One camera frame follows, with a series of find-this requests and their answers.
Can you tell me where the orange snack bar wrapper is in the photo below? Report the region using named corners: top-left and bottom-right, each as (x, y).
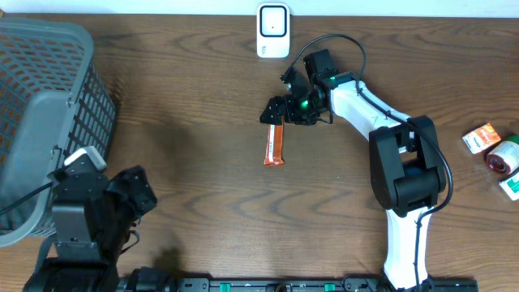
top-left (264, 124), bottom-right (285, 166)

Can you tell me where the orange white small box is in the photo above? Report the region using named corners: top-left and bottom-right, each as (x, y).
top-left (462, 123), bottom-right (501, 154)

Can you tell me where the green lid white jar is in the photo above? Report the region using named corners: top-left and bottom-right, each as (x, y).
top-left (485, 135), bottom-right (518, 174)

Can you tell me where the white green carton box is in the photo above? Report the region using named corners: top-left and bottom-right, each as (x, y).
top-left (499, 172), bottom-right (519, 201)

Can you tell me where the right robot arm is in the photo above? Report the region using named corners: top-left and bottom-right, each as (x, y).
top-left (259, 67), bottom-right (453, 291)

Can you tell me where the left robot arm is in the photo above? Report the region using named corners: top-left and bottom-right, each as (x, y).
top-left (24, 161), bottom-right (157, 291)

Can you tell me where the white barcode scanner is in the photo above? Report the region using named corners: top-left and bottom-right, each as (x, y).
top-left (256, 2), bottom-right (290, 58)

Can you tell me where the grey plastic basket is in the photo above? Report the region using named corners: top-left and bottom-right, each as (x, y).
top-left (1, 18), bottom-right (117, 247)

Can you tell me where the right black cable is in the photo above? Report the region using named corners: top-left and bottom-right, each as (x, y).
top-left (283, 33), bottom-right (454, 292)

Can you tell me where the black cable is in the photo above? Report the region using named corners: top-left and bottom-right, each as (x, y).
top-left (283, 33), bottom-right (454, 292)
top-left (0, 181), bottom-right (56, 218)

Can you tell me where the left black cable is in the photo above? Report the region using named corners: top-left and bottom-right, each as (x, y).
top-left (0, 181), bottom-right (56, 218)

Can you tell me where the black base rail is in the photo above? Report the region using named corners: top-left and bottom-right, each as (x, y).
top-left (117, 265), bottom-right (480, 292)

